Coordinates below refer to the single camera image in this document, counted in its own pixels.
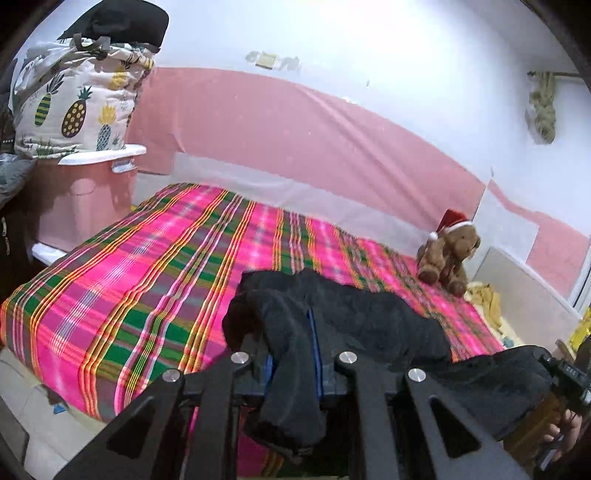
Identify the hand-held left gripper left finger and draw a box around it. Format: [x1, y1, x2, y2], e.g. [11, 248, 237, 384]
[55, 352, 278, 480]

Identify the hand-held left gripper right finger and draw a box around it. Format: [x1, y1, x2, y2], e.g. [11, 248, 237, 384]
[307, 308, 532, 480]

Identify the black puffer jacket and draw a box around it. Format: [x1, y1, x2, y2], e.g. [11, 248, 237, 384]
[222, 269, 566, 462]

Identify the person's right hand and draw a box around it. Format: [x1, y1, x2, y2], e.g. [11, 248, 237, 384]
[540, 410, 588, 455]

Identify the yellow bag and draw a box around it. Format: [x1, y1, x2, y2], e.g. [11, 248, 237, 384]
[570, 308, 591, 352]

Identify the white board panel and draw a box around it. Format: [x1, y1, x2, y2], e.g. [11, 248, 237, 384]
[471, 247, 583, 347]

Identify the yellow cloth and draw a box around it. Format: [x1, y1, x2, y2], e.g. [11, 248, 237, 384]
[465, 281, 505, 334]

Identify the brown teddy bear santa hat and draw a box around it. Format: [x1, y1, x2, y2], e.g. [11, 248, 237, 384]
[417, 209, 482, 297]

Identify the pink plaid blanket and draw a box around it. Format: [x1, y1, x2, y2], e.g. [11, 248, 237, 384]
[0, 182, 506, 480]

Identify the white bed base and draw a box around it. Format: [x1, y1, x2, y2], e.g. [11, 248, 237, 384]
[0, 345, 109, 467]

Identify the green knotted cloth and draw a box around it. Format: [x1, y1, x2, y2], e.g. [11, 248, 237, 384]
[525, 71, 558, 145]

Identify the pink storage box white lid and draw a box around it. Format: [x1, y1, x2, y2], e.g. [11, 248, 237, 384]
[32, 144, 147, 266]

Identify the grey cloth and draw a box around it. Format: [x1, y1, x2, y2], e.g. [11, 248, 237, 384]
[0, 152, 37, 209]

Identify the pineapple print fabric bag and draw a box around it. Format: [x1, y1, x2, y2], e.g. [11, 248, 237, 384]
[11, 39, 155, 160]

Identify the black cloth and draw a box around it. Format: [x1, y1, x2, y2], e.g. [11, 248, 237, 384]
[58, 0, 170, 49]

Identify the pink wall sheet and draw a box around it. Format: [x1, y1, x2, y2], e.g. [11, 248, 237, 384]
[124, 67, 591, 296]

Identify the beige wall sticker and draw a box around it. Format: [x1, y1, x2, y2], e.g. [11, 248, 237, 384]
[246, 50, 302, 73]

